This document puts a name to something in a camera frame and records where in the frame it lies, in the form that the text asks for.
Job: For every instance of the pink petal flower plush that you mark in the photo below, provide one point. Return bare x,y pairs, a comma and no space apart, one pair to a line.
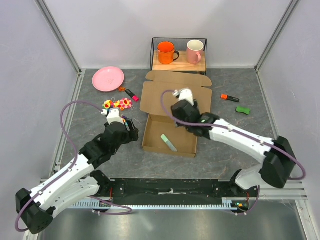
126,103

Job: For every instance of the light green highlighter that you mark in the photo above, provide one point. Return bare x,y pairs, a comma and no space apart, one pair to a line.
165,139

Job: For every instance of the rainbow flower plush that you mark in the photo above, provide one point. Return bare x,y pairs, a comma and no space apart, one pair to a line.
124,117
108,104

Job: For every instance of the pink black highlighter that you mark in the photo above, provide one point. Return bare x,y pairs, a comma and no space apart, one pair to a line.
132,95

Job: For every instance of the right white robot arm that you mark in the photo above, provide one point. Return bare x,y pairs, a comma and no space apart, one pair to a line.
273,155

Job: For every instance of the orange enamel mug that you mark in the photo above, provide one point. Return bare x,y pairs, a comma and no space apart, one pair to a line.
167,53

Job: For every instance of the black wire wooden shelf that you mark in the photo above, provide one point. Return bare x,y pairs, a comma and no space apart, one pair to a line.
181,64

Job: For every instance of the pink ceramic mug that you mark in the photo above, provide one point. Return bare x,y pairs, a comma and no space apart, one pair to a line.
194,51

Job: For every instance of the small orange bow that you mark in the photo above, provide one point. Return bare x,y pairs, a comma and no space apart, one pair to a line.
122,89

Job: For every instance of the orange black highlighter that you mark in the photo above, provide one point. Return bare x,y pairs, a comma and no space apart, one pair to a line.
229,98

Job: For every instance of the lower rainbow flower plush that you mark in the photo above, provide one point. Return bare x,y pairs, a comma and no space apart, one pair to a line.
124,117

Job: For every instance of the pink round plate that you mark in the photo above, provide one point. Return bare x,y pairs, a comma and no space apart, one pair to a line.
108,79

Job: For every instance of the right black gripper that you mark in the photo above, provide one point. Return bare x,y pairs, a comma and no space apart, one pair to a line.
196,106

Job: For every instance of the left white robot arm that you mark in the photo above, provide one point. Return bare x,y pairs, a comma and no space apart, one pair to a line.
79,179

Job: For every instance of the slotted cable duct rail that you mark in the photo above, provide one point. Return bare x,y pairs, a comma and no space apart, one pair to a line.
223,204

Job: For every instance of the left rainbow flower plush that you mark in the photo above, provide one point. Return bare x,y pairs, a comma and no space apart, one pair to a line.
108,104

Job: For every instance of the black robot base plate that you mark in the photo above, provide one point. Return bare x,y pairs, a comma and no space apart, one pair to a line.
131,187

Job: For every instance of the middle orange flower plush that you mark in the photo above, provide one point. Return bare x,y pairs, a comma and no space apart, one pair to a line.
117,104

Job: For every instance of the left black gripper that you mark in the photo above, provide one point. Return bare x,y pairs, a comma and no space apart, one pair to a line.
131,135

